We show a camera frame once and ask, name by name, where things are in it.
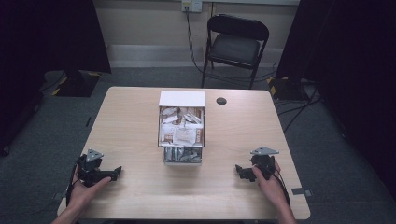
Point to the large clear open drawer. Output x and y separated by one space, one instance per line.
181 127

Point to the person's right hand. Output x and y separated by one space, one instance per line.
269 186

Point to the small clear drawer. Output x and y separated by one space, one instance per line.
182 155

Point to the black folding chair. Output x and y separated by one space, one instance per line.
235 48

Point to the pile of grey packets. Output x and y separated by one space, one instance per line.
182 154

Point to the grey tape strip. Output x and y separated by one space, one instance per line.
302 191

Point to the white drawer cabinet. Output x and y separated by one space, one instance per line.
182 99

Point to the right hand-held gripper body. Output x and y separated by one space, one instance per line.
264 161

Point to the white wall socket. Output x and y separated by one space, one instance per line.
192 5

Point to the black stand base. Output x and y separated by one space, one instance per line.
76 83
286 88

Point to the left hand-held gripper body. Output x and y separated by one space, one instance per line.
90 170

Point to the person's left hand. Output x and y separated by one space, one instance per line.
82 193

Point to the pile of brown white sachets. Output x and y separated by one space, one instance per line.
182 126

